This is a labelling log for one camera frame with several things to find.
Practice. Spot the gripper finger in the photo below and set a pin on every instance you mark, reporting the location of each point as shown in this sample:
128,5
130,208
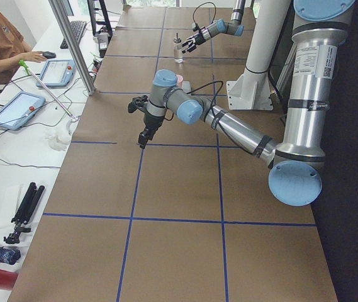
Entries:
186,44
142,145
191,48

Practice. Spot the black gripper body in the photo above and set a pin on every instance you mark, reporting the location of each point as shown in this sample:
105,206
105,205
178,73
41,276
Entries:
199,36
151,121

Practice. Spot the clear glass sauce bottle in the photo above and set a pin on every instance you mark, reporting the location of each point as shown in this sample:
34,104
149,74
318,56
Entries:
178,56

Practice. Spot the pink plastic cup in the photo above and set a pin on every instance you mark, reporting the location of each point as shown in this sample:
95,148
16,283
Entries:
179,80

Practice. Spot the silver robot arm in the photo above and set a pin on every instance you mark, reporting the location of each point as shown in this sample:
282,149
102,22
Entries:
234,27
319,28

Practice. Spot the silver kitchen scale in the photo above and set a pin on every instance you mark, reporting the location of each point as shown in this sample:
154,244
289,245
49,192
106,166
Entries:
186,87

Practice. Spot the black power adapter box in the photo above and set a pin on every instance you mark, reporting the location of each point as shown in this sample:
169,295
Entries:
103,41

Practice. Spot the crumpled white tissue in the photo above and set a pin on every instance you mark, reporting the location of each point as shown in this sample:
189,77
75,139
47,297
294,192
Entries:
58,137

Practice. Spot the far blue teach pendant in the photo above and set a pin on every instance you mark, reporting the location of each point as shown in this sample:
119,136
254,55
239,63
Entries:
57,73

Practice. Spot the blue teach pendant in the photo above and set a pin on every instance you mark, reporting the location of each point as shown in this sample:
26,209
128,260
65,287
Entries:
57,73
19,110

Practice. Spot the black keyboard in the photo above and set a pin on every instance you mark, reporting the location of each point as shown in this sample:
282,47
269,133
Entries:
78,29

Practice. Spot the black folded tripod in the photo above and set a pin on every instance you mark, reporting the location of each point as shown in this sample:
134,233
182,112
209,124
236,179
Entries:
24,213

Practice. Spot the black computer mouse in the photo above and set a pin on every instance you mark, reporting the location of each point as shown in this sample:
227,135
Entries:
49,55

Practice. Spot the near blue teach pendant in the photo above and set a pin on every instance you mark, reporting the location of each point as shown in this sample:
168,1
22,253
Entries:
19,110

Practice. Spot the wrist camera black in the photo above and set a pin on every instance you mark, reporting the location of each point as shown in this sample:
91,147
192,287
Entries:
138,103
195,27

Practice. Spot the metal rod green handle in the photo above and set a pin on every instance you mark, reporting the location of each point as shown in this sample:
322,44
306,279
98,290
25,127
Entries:
54,97

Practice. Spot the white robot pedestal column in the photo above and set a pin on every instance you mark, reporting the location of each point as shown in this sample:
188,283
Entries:
251,90

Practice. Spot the aluminium frame post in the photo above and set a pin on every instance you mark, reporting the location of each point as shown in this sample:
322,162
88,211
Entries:
64,24

